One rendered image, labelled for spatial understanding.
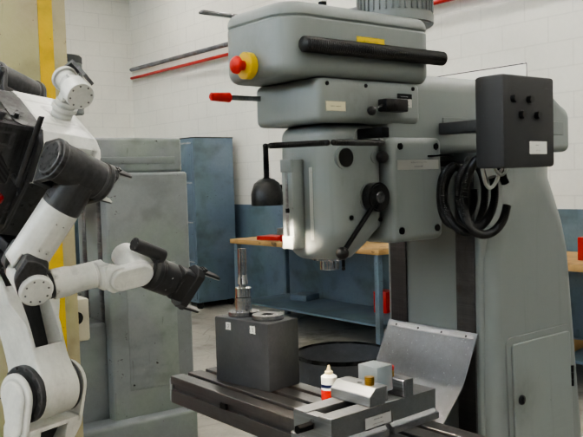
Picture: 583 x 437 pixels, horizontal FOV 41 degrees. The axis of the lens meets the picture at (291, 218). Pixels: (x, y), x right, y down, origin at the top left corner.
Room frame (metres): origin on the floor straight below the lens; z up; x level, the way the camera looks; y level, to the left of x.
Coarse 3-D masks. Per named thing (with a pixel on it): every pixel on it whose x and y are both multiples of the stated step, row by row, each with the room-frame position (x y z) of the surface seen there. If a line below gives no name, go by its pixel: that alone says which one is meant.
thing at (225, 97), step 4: (212, 96) 1.82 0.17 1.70; (216, 96) 1.83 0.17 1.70; (220, 96) 1.83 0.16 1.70; (224, 96) 1.84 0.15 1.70; (228, 96) 1.84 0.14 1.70; (232, 96) 1.85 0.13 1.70; (236, 96) 1.87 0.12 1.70; (240, 96) 1.87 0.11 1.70; (244, 96) 1.88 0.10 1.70; (248, 96) 1.89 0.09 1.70; (252, 96) 1.90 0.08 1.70; (256, 96) 1.90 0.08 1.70; (212, 100) 1.83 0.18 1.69; (216, 100) 1.83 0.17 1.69; (220, 100) 1.84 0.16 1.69; (224, 100) 1.84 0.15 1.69; (228, 100) 1.85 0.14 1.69; (232, 100) 1.86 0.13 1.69; (236, 100) 1.87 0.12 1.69; (240, 100) 1.88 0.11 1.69; (244, 100) 1.88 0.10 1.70; (248, 100) 1.89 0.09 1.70; (252, 100) 1.90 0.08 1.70; (256, 100) 1.90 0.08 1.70; (260, 100) 1.91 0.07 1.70
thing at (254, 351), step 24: (240, 312) 2.22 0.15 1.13; (264, 312) 2.20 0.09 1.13; (216, 336) 2.24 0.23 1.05; (240, 336) 2.17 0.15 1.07; (264, 336) 2.10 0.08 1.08; (288, 336) 2.15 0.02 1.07; (216, 360) 2.25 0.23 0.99; (240, 360) 2.17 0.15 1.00; (264, 360) 2.11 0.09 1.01; (288, 360) 2.15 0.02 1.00; (240, 384) 2.17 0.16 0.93; (264, 384) 2.11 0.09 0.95; (288, 384) 2.15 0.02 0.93
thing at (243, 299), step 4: (236, 292) 2.23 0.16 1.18; (240, 292) 2.22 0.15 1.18; (244, 292) 2.22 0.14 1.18; (248, 292) 2.23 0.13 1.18; (236, 296) 2.23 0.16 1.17; (240, 296) 2.22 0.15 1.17; (244, 296) 2.22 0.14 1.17; (248, 296) 2.23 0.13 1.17; (236, 300) 2.23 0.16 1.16; (240, 300) 2.22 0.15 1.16; (244, 300) 2.22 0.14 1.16; (248, 300) 2.23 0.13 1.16; (236, 304) 2.23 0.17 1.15; (240, 304) 2.22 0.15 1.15; (244, 304) 2.22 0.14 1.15; (248, 304) 2.23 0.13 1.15; (236, 308) 2.24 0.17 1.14; (240, 308) 2.22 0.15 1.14; (244, 308) 2.22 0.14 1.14; (248, 308) 2.23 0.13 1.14
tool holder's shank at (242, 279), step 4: (240, 248) 2.25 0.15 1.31; (244, 248) 2.25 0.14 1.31; (240, 252) 2.24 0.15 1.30; (244, 252) 2.24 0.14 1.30; (240, 256) 2.24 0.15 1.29; (244, 256) 2.24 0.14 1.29; (240, 260) 2.24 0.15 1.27; (244, 260) 2.24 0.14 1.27; (240, 264) 2.24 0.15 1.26; (244, 264) 2.24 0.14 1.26; (240, 268) 2.24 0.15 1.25; (244, 268) 2.24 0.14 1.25; (240, 272) 2.24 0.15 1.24; (244, 272) 2.24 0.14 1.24; (240, 276) 2.24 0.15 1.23; (244, 276) 2.24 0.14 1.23; (240, 280) 2.23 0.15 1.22; (244, 280) 2.23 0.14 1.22; (240, 284) 2.24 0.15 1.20; (244, 284) 2.24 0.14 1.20
